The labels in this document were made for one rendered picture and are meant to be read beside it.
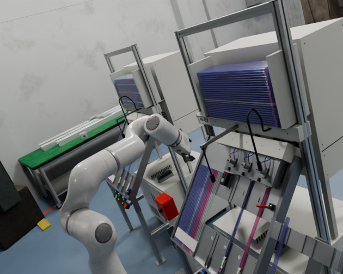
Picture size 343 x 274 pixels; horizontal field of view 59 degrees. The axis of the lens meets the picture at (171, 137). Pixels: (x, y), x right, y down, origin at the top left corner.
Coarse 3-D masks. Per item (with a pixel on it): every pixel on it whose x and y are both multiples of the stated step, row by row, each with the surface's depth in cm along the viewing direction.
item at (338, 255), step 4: (340, 240) 102; (340, 244) 102; (340, 248) 101; (336, 252) 102; (340, 252) 101; (336, 256) 102; (340, 256) 101; (336, 260) 101; (336, 264) 101; (332, 268) 102; (336, 268) 101; (332, 272) 102; (336, 272) 101
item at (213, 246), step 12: (204, 228) 173; (204, 240) 170; (216, 240) 163; (228, 240) 156; (204, 252) 167; (216, 252) 160; (240, 252) 147; (204, 264) 163; (216, 264) 157; (228, 264) 151; (252, 264) 139
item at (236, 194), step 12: (216, 144) 188; (204, 156) 194; (216, 156) 184; (228, 156) 176; (216, 168) 181; (288, 168) 140; (240, 180) 162; (216, 192) 174; (228, 192) 166; (240, 192) 159; (252, 192) 153; (264, 192) 147; (276, 192) 141; (240, 204) 157; (252, 204) 150; (264, 216) 142
